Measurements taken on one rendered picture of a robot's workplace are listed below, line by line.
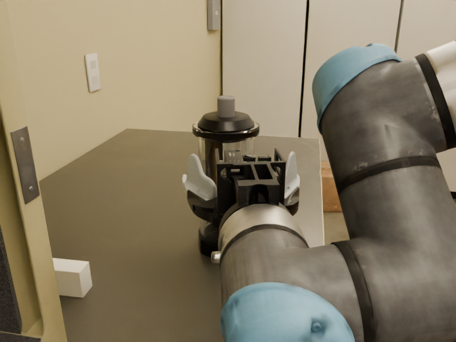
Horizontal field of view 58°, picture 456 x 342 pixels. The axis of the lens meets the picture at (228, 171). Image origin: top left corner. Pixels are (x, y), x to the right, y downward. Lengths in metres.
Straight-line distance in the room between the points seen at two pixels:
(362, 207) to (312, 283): 0.07
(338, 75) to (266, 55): 2.82
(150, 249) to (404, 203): 0.54
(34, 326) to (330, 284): 0.35
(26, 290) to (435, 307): 0.39
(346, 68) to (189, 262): 0.47
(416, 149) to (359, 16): 2.84
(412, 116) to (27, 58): 0.98
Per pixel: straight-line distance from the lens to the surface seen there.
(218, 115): 0.65
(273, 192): 0.36
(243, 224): 0.33
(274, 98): 3.18
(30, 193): 0.43
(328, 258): 0.27
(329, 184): 2.96
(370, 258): 0.28
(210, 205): 0.46
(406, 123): 0.31
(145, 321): 0.60
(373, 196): 0.29
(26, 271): 0.49
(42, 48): 1.20
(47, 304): 0.49
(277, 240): 0.30
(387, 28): 3.16
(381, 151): 0.30
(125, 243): 0.78
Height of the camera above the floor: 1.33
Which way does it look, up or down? 21 degrees down
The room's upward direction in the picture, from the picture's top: straight up
